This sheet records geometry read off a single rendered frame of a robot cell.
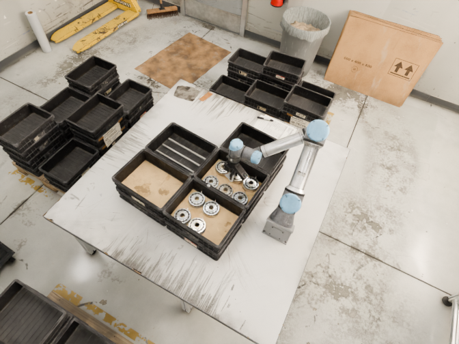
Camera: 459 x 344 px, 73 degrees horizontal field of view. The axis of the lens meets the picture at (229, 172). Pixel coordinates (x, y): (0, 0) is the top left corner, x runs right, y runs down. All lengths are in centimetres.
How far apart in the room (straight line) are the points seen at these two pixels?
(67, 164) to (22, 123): 50
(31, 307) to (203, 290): 104
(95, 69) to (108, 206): 175
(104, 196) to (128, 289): 82
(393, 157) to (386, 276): 137
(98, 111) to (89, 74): 55
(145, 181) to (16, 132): 142
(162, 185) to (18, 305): 110
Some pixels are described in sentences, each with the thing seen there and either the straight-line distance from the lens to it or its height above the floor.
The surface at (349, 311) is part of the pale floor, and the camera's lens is 283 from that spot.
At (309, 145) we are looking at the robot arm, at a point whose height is 130.
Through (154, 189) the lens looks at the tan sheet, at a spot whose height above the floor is 83.
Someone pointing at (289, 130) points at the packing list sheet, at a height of 70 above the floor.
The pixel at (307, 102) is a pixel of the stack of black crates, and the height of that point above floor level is 49.
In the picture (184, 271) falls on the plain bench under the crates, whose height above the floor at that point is 70.
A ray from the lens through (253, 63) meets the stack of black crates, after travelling 379.
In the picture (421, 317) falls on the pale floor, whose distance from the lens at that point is 310.
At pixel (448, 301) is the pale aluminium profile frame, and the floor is 2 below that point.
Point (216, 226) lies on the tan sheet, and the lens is 190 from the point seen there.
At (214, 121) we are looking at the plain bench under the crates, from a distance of 259.
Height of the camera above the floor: 255
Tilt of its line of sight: 55 degrees down
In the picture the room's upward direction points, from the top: 7 degrees clockwise
